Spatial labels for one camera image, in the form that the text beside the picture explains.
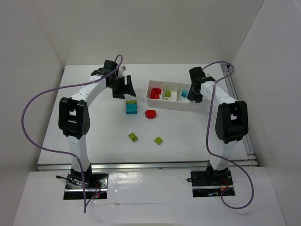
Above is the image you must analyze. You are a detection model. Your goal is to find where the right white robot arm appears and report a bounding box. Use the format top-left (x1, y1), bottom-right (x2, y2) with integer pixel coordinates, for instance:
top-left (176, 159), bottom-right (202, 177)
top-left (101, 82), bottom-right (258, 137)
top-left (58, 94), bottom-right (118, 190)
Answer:
top-left (187, 67), bottom-right (248, 185)

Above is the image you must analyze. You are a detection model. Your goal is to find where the green long lego brick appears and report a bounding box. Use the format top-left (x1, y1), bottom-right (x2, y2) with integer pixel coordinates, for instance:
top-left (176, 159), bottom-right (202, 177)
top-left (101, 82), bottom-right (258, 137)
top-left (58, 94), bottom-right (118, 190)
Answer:
top-left (126, 100), bottom-right (137, 104)

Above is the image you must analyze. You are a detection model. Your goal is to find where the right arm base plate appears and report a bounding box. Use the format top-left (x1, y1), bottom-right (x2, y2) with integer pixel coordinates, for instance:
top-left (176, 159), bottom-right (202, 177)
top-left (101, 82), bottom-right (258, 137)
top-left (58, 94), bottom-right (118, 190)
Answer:
top-left (186, 171), bottom-right (235, 198)

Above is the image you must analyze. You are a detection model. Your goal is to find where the red top lego brick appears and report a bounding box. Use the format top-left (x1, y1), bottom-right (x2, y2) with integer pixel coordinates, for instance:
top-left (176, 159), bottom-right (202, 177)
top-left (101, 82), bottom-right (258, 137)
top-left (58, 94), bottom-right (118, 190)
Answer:
top-left (150, 88), bottom-right (162, 99)

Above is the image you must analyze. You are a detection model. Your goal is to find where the red flower oval lego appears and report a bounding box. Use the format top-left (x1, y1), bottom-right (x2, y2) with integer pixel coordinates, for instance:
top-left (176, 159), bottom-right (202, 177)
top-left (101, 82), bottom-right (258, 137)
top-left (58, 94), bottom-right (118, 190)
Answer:
top-left (145, 110), bottom-right (157, 119)

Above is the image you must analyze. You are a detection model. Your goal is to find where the aluminium front rail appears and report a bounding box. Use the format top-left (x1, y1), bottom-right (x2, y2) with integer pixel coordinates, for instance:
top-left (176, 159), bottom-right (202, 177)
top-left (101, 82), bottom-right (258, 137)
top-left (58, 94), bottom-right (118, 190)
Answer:
top-left (37, 161), bottom-right (259, 172)

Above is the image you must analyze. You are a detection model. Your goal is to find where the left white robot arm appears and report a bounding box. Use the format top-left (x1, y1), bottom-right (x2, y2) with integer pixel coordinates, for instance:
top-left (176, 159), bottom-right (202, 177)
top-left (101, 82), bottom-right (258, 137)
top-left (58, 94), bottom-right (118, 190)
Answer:
top-left (58, 60), bottom-right (136, 184)

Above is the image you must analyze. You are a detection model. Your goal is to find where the aluminium side rail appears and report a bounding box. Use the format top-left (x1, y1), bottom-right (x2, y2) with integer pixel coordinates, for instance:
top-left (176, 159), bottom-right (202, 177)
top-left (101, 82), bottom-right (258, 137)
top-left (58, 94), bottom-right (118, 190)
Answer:
top-left (221, 62), bottom-right (258, 165)

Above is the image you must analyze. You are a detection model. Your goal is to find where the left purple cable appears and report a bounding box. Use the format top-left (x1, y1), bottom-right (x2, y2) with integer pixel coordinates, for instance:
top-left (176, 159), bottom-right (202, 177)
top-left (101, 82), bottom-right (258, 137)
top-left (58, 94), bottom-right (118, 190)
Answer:
top-left (21, 54), bottom-right (124, 214)

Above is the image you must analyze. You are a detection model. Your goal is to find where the green square lego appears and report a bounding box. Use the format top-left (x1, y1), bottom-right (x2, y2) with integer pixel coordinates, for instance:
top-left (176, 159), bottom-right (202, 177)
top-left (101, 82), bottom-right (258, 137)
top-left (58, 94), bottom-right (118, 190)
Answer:
top-left (128, 132), bottom-right (138, 143)
top-left (154, 137), bottom-right (163, 145)

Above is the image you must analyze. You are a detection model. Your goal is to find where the white divided sorting tray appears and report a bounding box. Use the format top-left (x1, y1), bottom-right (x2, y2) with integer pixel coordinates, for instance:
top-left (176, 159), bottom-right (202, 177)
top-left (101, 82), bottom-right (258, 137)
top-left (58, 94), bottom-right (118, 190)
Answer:
top-left (146, 80), bottom-right (201, 112)

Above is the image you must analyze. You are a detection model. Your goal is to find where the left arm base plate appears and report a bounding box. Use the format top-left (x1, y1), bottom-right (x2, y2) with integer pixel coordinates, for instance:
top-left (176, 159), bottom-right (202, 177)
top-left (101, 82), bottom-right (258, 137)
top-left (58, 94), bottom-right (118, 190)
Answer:
top-left (56, 173), bottom-right (109, 200)

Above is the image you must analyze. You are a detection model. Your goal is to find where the small blue lego brick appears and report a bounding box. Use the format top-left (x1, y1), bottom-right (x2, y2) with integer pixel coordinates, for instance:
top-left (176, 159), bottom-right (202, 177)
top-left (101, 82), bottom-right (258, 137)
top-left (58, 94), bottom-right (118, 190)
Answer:
top-left (181, 90), bottom-right (189, 98)

